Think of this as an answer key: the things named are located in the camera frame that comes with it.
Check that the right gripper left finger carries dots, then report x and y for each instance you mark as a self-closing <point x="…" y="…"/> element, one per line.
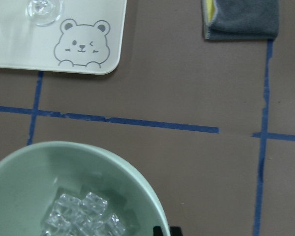
<point x="157" y="231"/>

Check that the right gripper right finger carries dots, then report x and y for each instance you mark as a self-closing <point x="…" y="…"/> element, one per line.
<point x="176" y="231"/>

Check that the green bowl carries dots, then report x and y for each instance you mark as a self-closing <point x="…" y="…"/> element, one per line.
<point x="32" y="177"/>

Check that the cream bear serving tray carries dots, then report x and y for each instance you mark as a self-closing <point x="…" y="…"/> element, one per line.
<point x="86" y="39"/>

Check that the grey folded cloth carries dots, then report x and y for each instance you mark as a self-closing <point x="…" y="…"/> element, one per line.
<point x="240" y="19"/>

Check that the clear wine glass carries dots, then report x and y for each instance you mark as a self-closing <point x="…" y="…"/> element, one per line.
<point x="44" y="12"/>

